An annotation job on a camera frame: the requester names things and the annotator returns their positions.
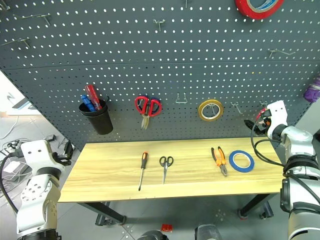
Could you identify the grey flat device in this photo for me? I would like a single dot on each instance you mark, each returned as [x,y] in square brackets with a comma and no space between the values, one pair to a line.
[23,103]

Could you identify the black power adapter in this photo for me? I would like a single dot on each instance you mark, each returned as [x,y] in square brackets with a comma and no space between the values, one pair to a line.
[50,137]

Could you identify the black metal table frame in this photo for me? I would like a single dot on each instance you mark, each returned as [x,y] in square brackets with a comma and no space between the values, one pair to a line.
[110,212]

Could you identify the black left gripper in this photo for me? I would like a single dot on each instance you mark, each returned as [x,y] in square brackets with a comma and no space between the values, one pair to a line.
[62,161]

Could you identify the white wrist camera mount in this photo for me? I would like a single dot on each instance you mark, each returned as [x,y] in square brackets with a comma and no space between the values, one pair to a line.
[37,153]
[277,112]

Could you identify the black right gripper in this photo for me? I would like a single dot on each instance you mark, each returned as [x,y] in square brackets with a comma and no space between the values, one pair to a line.
[262,126]

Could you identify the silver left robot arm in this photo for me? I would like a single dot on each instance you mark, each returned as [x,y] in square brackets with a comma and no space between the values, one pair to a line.
[35,200]

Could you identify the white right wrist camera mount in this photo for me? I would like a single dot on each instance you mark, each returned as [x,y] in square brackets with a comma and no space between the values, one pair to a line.
[277,112]

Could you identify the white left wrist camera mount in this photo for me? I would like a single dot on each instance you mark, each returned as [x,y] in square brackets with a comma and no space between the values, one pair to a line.
[37,153]

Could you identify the short double metal hook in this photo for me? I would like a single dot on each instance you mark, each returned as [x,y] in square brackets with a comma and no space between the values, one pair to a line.
[235,105]
[159,23]
[262,103]

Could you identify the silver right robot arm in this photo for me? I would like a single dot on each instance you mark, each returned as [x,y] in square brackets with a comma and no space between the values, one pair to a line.
[300,155]

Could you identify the yellow tape roll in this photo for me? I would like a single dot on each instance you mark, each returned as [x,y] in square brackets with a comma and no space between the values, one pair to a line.
[201,112]

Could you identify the white power box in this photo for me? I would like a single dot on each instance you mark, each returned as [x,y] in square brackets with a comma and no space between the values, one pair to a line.
[12,168]

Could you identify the purple object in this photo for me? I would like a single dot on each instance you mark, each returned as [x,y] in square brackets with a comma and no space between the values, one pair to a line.
[312,93]

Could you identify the black plastic cup holder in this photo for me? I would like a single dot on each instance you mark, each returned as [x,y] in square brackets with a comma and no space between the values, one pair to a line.
[100,120]

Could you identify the blue tape roll inside red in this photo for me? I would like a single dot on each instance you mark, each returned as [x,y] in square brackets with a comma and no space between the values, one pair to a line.
[265,7]

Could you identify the small red object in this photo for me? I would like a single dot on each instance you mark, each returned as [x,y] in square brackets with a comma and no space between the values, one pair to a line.
[166,227]

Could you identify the long metal pegboard hook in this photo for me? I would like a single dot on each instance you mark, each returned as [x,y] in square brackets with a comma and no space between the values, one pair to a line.
[15,41]
[32,16]
[280,51]

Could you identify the dark grey metal pegboard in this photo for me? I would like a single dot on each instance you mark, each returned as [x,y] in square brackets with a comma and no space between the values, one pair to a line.
[150,62]

